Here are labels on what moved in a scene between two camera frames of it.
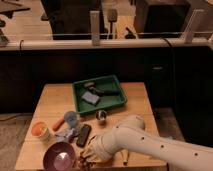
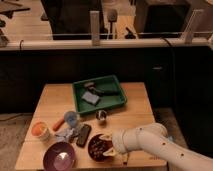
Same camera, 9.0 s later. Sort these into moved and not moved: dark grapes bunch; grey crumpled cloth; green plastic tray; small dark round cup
Moved: dark grapes bunch
Not moved: green plastic tray; small dark round cup; grey crumpled cloth
